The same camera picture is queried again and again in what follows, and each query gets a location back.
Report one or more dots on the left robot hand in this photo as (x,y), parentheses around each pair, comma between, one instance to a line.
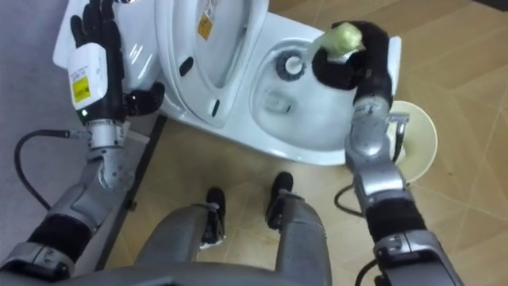
(101,99)

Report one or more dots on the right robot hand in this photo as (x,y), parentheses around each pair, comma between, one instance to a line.
(377,71)

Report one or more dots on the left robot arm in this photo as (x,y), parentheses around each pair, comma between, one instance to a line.
(99,186)

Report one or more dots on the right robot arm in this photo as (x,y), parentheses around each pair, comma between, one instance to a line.
(375,175)

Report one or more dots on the black skirting strip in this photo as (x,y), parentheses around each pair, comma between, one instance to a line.
(147,157)

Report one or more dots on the cream round brush holder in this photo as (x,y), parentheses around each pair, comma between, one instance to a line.
(420,139)

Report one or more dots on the white toilet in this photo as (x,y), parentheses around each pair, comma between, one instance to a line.
(254,107)

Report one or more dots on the robot legs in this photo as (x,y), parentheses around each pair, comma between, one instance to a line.
(301,238)

